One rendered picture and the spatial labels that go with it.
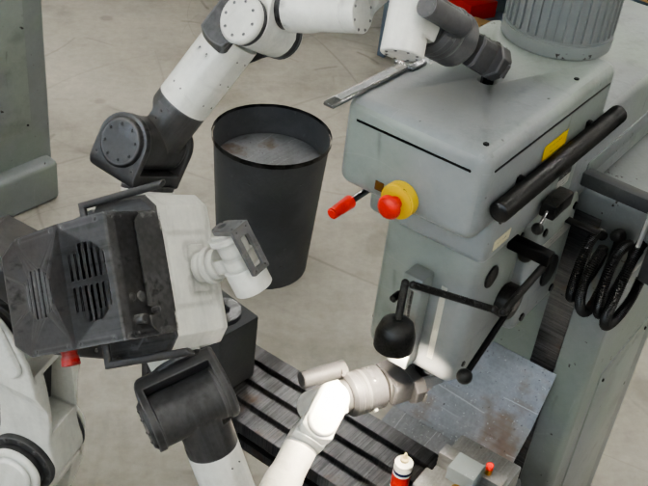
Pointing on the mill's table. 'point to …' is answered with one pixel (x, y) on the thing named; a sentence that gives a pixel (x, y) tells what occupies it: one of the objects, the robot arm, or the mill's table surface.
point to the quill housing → (445, 278)
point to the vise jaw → (431, 479)
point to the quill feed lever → (491, 330)
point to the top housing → (470, 130)
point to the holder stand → (237, 341)
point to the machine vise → (506, 474)
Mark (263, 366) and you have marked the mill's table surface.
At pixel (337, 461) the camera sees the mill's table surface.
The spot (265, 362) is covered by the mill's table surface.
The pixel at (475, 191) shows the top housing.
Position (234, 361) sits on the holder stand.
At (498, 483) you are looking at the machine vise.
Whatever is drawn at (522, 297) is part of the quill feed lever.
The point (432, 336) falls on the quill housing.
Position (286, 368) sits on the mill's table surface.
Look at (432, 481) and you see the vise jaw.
